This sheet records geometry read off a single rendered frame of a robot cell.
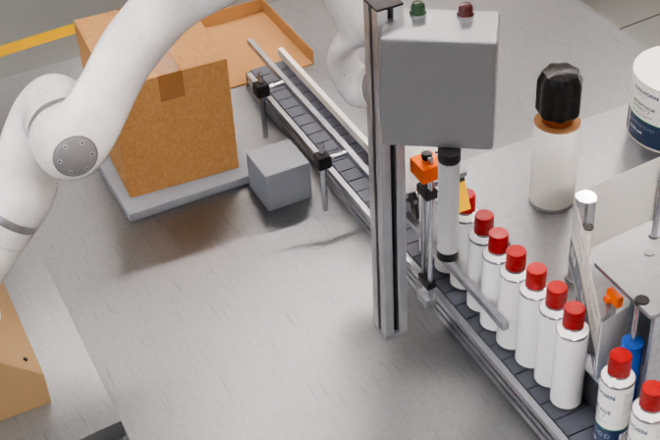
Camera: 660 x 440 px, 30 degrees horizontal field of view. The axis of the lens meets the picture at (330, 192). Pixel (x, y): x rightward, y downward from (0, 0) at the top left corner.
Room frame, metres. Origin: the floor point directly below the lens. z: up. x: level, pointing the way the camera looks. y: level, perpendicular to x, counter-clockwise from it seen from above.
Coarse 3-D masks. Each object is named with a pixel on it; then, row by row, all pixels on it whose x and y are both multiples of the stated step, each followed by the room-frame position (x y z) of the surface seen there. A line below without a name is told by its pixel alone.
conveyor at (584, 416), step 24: (264, 72) 2.43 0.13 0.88; (288, 72) 2.43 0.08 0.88; (288, 96) 2.32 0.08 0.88; (312, 96) 2.32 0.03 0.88; (312, 120) 2.22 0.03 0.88; (336, 120) 2.22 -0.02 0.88; (336, 144) 2.13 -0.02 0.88; (336, 168) 2.04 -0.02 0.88; (360, 192) 1.96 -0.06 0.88; (408, 240) 1.80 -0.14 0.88; (480, 336) 1.53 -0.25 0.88; (504, 360) 1.47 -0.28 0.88; (528, 384) 1.41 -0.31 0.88; (552, 408) 1.36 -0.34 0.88; (576, 432) 1.30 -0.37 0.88
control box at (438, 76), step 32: (384, 32) 1.56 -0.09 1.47; (416, 32) 1.56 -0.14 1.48; (448, 32) 1.55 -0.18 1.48; (480, 32) 1.54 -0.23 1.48; (384, 64) 1.54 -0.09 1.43; (416, 64) 1.54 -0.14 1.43; (448, 64) 1.53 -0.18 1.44; (480, 64) 1.52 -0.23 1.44; (384, 96) 1.54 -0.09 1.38; (416, 96) 1.54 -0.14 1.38; (448, 96) 1.53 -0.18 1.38; (480, 96) 1.52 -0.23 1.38; (384, 128) 1.54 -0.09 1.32; (416, 128) 1.54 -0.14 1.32; (448, 128) 1.53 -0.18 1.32; (480, 128) 1.52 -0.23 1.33
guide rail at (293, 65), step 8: (280, 48) 2.48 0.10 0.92; (280, 56) 2.47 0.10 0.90; (288, 56) 2.44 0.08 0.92; (288, 64) 2.43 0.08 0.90; (296, 64) 2.40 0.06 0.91; (296, 72) 2.39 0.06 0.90; (304, 72) 2.37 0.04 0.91; (304, 80) 2.34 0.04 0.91; (312, 80) 2.33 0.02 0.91; (312, 88) 2.31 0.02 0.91; (320, 88) 2.29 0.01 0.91; (320, 96) 2.27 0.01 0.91; (328, 104) 2.24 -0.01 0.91; (336, 112) 2.20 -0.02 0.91; (344, 120) 2.17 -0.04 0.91; (352, 128) 2.14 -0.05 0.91; (360, 136) 2.10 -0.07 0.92; (360, 144) 2.10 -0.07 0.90; (416, 192) 1.90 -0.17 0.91
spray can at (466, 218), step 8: (472, 192) 1.67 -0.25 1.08; (472, 200) 1.66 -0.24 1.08; (472, 208) 1.66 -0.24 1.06; (464, 216) 1.65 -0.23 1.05; (472, 216) 1.65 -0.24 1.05; (464, 224) 1.65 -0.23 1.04; (472, 224) 1.65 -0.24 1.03; (464, 232) 1.65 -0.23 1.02; (464, 240) 1.65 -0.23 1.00; (464, 248) 1.65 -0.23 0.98; (464, 256) 1.65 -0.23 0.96; (464, 264) 1.65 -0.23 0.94; (464, 272) 1.65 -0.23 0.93; (456, 280) 1.65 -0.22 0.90; (456, 288) 1.65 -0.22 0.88; (464, 288) 1.65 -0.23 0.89
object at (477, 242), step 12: (480, 216) 1.61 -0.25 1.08; (492, 216) 1.60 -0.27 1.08; (480, 228) 1.60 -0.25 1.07; (468, 240) 1.61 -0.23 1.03; (480, 240) 1.59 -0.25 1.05; (468, 252) 1.60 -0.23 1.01; (480, 252) 1.59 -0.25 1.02; (468, 264) 1.60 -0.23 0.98; (480, 264) 1.59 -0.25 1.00; (468, 276) 1.60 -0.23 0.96; (480, 276) 1.59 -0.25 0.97; (480, 288) 1.58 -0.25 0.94; (468, 300) 1.60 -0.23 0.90
